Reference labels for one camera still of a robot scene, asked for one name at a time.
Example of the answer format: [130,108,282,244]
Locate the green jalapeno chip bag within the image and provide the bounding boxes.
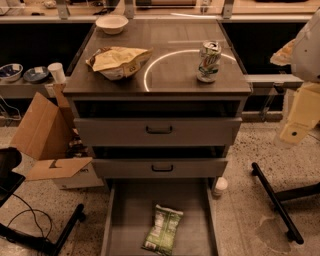
[141,205,184,256]

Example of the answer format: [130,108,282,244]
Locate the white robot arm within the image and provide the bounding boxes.
[270,10,320,147]

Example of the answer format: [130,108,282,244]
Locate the grey drawer cabinet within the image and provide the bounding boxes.
[62,18,253,188]

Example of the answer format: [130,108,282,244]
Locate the bottom open grey drawer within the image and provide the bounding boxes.
[101,179,219,256]

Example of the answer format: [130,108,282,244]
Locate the yellow crumpled chip bag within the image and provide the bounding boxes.
[86,46,153,81]

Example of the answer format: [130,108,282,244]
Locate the middle grey drawer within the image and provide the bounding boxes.
[92,158,227,178]

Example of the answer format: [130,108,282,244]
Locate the white bowl on counter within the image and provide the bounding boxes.
[96,15,128,35]

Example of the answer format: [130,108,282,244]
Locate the top grey drawer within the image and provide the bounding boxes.
[74,118,242,147]

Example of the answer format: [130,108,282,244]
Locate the grey side shelf right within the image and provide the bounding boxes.
[245,74,302,88]

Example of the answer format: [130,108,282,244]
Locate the grey side shelf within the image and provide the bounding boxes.
[245,74,302,88]
[0,78,55,99]

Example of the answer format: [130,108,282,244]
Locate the black stand leg right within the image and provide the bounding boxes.
[251,162,320,245]

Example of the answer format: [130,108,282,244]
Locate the green white soda can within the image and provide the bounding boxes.
[197,41,221,83]

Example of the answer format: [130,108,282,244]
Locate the white bottle on floor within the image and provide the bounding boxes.
[213,177,228,196]

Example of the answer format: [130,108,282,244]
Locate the white paper cup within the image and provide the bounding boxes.
[48,62,66,84]

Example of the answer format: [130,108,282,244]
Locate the brown cardboard box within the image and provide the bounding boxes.
[11,92,103,189]

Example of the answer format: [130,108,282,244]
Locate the blue bowl right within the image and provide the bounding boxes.
[23,66,49,84]

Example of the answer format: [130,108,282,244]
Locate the blue bowl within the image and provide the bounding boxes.
[23,66,49,84]
[0,63,23,82]

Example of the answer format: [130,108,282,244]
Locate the black stand base left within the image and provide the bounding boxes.
[0,203,87,256]

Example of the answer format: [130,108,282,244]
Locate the grey side shelf left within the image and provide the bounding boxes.
[0,78,55,99]

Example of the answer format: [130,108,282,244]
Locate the blue bowl left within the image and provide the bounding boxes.
[0,63,23,82]

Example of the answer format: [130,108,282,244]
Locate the black chair seat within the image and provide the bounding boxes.
[0,147,25,207]

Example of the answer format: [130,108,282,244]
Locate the black cable on floor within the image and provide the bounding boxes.
[6,192,54,241]

